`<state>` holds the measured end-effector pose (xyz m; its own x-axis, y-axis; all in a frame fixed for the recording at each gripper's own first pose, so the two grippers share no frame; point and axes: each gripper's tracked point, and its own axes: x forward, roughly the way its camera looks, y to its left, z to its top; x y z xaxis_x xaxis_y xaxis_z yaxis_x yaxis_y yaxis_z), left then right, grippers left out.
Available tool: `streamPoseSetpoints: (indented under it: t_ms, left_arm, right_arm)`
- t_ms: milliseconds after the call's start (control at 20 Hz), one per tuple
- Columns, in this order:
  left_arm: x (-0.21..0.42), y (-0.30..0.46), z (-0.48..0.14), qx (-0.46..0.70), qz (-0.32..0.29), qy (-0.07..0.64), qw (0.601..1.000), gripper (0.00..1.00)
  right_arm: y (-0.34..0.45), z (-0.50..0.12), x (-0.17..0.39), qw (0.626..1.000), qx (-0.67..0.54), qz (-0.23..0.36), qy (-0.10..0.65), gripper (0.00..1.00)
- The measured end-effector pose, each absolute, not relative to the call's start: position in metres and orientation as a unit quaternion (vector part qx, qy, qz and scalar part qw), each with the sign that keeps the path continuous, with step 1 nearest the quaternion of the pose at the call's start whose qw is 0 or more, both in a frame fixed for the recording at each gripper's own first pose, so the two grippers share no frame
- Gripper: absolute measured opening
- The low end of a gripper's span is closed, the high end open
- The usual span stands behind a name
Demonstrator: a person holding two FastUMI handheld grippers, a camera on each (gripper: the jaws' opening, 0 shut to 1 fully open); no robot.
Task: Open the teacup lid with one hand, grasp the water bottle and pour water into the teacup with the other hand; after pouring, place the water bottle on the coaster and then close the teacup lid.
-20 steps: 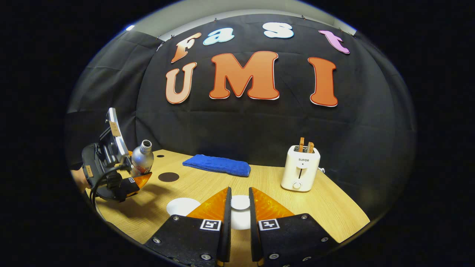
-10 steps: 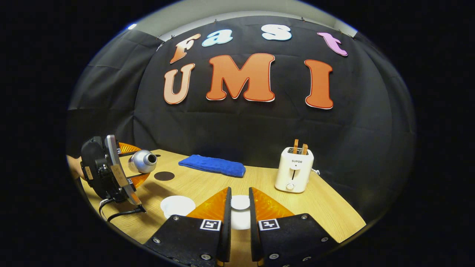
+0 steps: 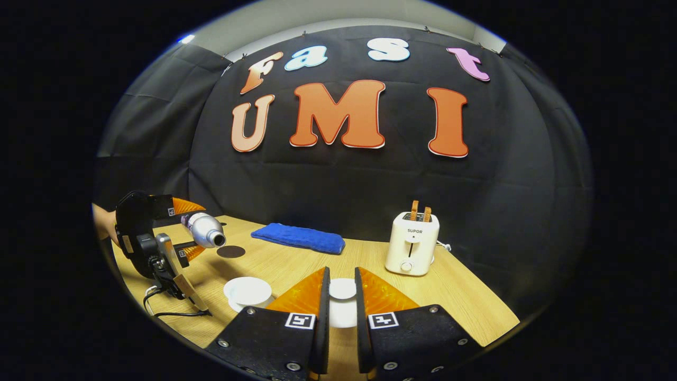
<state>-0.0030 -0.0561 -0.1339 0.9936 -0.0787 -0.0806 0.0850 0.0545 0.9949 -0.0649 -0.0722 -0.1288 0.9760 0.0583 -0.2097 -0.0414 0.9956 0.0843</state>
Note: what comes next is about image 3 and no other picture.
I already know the black backdrop cloth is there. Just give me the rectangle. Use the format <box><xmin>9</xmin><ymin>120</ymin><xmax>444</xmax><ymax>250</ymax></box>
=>
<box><xmin>94</xmin><ymin>25</ymin><xmax>594</xmax><ymax>313</ymax></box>

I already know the blue towel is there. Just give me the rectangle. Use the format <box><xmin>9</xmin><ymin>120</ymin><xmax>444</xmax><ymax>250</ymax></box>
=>
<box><xmin>251</xmin><ymin>223</ymin><xmax>346</xmax><ymax>255</ymax></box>

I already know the white teacup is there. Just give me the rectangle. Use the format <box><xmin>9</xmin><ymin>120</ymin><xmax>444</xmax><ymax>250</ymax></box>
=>
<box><xmin>223</xmin><ymin>276</ymin><xmax>273</xmax><ymax>306</ymax></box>

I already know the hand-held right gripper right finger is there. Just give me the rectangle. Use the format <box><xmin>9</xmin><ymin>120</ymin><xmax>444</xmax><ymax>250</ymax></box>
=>
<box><xmin>354</xmin><ymin>266</ymin><xmax>484</xmax><ymax>381</ymax></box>

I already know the white toaster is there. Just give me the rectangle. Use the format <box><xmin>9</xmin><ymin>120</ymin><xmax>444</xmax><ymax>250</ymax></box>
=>
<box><xmin>385</xmin><ymin>212</ymin><xmax>441</xmax><ymax>277</ymax></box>

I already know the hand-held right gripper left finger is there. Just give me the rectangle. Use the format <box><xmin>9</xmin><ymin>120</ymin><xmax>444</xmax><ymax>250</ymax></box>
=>
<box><xmin>205</xmin><ymin>266</ymin><xmax>331</xmax><ymax>381</ymax></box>

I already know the silver water bottle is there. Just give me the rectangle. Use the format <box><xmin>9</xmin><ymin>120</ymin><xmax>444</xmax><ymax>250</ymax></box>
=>
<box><xmin>181</xmin><ymin>212</ymin><xmax>227</xmax><ymax>248</ymax></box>

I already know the white saucer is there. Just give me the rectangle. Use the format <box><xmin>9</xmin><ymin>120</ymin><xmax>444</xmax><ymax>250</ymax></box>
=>
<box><xmin>228</xmin><ymin>296</ymin><xmax>276</xmax><ymax>314</ymax></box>

